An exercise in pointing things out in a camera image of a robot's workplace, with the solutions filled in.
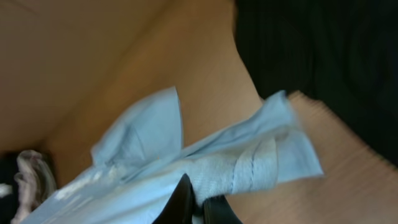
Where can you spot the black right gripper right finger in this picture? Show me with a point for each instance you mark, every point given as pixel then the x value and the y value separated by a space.
pixel 216 210

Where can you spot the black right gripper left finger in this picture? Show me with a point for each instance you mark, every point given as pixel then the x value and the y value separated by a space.
pixel 179 208

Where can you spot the light blue t-shirt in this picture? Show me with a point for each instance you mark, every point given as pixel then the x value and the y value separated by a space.
pixel 139 161

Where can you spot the folded beige garment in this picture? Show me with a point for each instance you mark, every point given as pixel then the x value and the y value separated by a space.
pixel 36 182

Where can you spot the folded black garment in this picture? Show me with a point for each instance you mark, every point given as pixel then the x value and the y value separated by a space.
pixel 9 187

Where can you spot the black garment on right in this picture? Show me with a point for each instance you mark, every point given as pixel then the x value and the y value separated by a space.
pixel 341 52

